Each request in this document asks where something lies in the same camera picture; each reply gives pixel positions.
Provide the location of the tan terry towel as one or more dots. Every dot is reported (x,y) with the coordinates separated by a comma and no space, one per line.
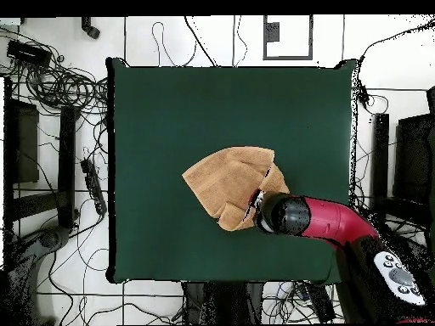
(221,180)

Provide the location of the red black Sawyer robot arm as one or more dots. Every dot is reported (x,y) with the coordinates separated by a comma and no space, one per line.
(333,220)

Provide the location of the wide black power strip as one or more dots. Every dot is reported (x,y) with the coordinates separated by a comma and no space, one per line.
(321,302)

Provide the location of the dark green table cloth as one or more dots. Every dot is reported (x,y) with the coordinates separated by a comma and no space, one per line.
(170,102)

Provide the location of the black stand bar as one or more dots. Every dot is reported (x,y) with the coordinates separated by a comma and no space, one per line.
(66,163)
(380,152)

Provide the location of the black plug adapter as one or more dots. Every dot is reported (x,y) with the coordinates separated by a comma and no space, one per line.
(363,95)

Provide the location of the long black power strip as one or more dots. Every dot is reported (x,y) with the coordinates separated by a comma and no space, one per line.
(93,186)

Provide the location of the black cabinet panel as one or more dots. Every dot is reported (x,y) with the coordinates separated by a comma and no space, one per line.
(414,156)
(27,142)

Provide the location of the dark grey square plate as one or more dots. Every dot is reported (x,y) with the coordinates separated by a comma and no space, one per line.
(272,32)

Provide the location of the grey chair base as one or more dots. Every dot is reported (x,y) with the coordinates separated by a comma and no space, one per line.
(51,237)

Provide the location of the black angled object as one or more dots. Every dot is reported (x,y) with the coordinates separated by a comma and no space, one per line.
(90,30)

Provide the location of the black rectangular box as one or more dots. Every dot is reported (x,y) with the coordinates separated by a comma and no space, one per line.
(29,52)

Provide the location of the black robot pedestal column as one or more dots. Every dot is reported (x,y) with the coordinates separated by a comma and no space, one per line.
(224,302)

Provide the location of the grey rectangular frame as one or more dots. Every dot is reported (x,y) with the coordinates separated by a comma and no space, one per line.
(264,51)

